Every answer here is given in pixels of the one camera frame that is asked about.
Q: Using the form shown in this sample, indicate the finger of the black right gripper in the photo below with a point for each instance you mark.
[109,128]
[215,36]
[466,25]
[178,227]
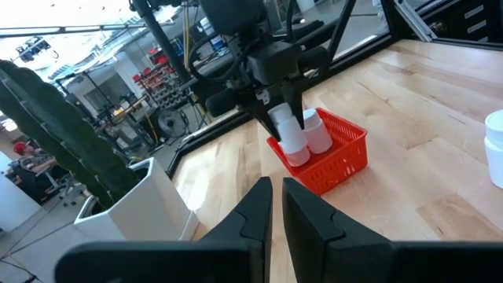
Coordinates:
[224,103]
[294,98]

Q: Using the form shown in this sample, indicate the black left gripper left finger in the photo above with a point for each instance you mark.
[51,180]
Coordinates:
[255,220]

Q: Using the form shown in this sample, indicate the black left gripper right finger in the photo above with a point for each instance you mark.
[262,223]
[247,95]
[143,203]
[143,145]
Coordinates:
[310,228]

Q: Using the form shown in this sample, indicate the white plastic pill bottle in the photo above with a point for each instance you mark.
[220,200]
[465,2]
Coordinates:
[496,157]
[298,159]
[291,133]
[318,137]

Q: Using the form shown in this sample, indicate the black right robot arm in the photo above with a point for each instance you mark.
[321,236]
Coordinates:
[232,15]

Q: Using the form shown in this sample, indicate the red plastic slotted basket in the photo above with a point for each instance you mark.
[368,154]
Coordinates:
[338,165]

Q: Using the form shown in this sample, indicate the black round floor fan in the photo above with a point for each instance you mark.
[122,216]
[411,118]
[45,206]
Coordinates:
[172,122]

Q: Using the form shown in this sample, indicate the shelf with red bins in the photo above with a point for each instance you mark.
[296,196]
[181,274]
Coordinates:
[161,78]

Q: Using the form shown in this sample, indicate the white hexagonal planter pot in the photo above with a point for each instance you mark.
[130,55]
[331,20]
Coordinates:
[149,212]

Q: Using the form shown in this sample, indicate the silver aluminium extrusion bar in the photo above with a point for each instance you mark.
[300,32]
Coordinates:
[414,19]

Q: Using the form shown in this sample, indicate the tall green cactus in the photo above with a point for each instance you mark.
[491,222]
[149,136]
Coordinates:
[59,129]

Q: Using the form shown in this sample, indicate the office chair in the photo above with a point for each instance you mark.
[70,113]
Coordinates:
[64,188]

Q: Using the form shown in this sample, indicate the black drawer cabinet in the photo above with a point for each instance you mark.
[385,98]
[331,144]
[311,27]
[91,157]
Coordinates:
[471,19]

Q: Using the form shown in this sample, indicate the person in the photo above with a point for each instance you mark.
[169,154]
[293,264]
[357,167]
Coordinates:
[33,165]

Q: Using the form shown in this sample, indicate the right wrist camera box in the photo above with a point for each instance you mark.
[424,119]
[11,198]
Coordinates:
[271,63]

